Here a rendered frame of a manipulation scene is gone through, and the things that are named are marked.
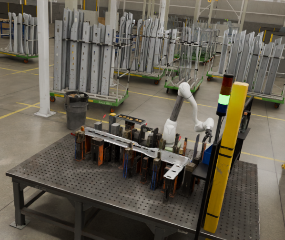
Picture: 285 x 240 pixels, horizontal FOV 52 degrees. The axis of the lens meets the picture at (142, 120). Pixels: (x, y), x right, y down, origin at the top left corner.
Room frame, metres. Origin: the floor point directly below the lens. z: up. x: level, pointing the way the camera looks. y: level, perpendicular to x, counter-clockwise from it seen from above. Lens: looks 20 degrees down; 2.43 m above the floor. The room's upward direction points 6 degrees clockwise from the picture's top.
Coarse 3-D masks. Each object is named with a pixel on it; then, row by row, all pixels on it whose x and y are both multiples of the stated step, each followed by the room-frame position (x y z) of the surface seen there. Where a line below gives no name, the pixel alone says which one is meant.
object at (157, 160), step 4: (156, 160) 2.62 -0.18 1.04; (160, 160) 2.67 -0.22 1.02; (156, 164) 2.62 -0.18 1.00; (160, 164) 2.68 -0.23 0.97; (156, 168) 2.61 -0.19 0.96; (156, 172) 2.66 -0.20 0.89; (156, 176) 2.65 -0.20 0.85; (152, 180) 2.62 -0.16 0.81; (156, 180) 2.65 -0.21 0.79; (152, 184) 2.63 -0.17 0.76; (156, 184) 2.65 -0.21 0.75; (148, 188) 2.64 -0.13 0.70; (152, 188) 2.61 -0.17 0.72; (156, 188) 2.65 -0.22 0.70
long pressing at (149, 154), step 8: (88, 128) 3.37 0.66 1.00; (96, 136) 3.16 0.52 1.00; (112, 136) 3.20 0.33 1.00; (120, 144) 3.00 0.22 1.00; (128, 144) 3.02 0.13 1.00; (136, 144) 3.04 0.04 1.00; (144, 152) 2.86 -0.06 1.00; (152, 152) 2.88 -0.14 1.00; (168, 152) 2.92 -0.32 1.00; (168, 160) 2.73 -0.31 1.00; (176, 160) 2.75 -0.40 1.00; (184, 160) 2.76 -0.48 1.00
